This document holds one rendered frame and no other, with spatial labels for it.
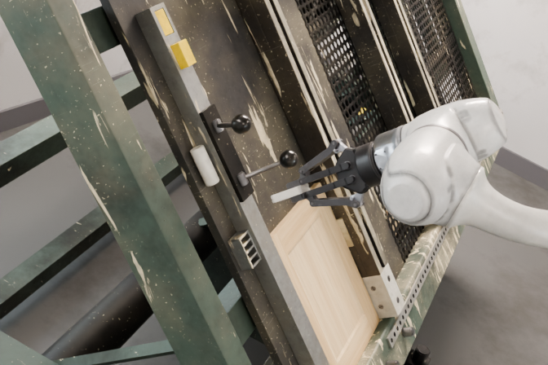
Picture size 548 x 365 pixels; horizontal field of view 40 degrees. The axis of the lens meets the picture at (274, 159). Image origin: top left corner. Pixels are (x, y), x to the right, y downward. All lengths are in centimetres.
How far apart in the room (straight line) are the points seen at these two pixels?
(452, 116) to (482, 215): 18
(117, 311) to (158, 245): 77
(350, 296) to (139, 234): 71
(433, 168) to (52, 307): 225
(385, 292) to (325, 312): 23
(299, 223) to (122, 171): 57
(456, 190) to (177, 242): 52
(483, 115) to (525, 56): 354
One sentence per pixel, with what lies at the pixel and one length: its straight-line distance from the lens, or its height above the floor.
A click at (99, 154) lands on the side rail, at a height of 146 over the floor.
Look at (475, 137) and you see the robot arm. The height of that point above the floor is 169.
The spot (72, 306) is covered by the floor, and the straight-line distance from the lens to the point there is 311.
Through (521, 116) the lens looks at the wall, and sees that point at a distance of 483.
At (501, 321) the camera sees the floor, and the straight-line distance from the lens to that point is 370.
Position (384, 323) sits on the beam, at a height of 90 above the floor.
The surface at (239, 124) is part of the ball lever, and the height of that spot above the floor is 151.
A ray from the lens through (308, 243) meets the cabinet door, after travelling 176.
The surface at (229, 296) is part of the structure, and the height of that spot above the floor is 109.
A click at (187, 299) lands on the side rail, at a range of 136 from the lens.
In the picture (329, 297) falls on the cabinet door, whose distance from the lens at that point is 180.
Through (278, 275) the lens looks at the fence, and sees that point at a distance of 159.
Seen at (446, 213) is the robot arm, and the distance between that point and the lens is 108.
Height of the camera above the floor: 219
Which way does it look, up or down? 31 degrees down
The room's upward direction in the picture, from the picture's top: 15 degrees clockwise
